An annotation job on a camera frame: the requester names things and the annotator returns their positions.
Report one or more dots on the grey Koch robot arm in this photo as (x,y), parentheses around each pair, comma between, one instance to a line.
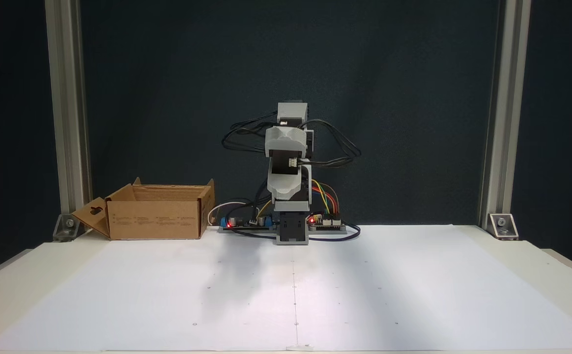
(291,112)

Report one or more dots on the brown cardboard box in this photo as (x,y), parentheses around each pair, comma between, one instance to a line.
(158,219)

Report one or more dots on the circuit board with blue parts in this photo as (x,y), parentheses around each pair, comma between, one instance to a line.
(239,223)

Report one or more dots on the metal corner bracket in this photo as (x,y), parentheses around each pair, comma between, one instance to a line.
(503,226)
(66,227)

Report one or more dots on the aluminium frame post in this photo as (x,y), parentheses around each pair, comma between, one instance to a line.
(504,98)
(67,98)

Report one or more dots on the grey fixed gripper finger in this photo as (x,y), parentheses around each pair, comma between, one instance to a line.
(286,195)

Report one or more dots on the white paper sheet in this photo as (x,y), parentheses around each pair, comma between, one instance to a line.
(364,295)

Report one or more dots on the clear tape piece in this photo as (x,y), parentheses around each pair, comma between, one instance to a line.
(300,347)

